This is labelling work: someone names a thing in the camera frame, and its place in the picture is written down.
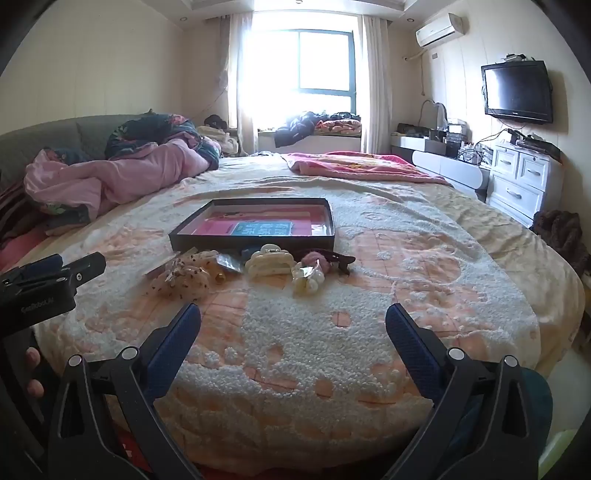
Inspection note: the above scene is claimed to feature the cream pillow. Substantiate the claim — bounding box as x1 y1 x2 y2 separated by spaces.
198 124 239 156

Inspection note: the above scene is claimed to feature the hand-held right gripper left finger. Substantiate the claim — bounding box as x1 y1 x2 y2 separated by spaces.
48 302 204 480

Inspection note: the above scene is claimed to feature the grey padded headboard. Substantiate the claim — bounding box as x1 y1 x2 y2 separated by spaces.
0 115 136 186

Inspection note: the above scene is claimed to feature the blue card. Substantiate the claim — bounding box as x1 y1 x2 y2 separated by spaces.
230 221 294 237

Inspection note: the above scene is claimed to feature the window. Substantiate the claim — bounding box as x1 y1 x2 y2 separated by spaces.
240 28 359 110

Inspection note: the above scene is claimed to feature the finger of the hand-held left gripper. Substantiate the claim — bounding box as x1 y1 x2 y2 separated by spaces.
0 252 64 291
56 252 107 296

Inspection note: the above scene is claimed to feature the dotted mesh bow hair tie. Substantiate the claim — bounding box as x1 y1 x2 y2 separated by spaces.
143 249 221 302

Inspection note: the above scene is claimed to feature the dark floral duvet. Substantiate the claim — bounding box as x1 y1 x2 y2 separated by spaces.
104 110 221 172

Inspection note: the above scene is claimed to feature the white low desk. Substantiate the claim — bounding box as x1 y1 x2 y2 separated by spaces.
390 133 491 202

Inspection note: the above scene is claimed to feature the pink pom hair tie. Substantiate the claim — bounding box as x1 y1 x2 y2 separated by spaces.
300 250 329 274

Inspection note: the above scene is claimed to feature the black shallow box tray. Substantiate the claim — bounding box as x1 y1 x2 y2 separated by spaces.
168 198 336 254

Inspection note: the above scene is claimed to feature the white air conditioner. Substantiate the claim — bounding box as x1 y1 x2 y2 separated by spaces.
414 12 464 49

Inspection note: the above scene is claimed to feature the cream claw hair clip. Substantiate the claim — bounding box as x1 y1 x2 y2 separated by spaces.
244 244 297 278

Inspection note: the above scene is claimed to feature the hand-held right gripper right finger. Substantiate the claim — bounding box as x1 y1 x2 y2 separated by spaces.
383 302 540 480

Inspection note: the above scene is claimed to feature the small clear plastic bag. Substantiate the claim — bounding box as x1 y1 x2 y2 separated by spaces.
216 252 244 276

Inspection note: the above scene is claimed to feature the white drawer dresser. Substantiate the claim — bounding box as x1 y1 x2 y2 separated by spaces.
485 140 564 230

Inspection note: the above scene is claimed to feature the colourful folded blanket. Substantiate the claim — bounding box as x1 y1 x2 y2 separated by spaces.
316 117 362 138

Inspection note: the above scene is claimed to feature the black wall television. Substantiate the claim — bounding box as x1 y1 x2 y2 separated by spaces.
481 59 554 125

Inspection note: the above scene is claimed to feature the pink patterned blanket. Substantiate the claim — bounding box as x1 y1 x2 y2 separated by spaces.
281 151 452 186

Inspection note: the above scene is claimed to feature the white curtain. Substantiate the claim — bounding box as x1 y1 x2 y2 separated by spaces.
359 15 393 153
221 13 260 156

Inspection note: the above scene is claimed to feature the pink quilt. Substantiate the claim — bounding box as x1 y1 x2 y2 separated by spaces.
23 137 205 219

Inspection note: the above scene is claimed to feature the black set-top box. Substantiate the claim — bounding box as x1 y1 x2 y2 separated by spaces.
507 128 563 161

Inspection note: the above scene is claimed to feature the person's left hand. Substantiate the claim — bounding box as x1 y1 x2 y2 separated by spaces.
25 346 45 398

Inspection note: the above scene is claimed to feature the teal cloth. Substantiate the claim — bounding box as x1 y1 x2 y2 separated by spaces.
521 368 555 455

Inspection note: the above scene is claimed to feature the dark brown clothing pile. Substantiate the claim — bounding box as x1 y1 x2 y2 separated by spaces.
530 209 586 278

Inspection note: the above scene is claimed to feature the dark jacket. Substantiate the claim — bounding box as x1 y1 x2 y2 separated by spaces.
274 111 325 149

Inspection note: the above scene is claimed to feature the dark brown hair clip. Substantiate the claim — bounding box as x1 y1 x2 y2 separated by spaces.
302 249 356 277

